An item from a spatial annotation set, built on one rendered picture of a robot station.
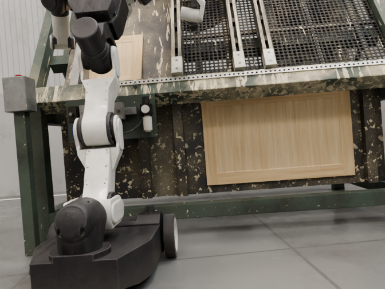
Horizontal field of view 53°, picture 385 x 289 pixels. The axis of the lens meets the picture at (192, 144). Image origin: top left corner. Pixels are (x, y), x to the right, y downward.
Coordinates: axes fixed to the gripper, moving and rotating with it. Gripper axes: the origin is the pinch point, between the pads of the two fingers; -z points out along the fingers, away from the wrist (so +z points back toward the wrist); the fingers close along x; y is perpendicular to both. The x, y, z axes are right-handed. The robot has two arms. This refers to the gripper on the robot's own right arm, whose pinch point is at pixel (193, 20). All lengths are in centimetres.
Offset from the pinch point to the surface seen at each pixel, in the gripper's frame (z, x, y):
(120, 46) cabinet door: -12.1, -10.2, 46.7
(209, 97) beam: 15.6, -44.3, -5.9
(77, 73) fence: 5, -25, 71
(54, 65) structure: -12, -18, 90
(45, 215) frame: 29, -103, 92
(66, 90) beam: 15, -34, 75
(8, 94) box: 39, -33, 96
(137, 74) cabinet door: 5.6, -28.1, 35.2
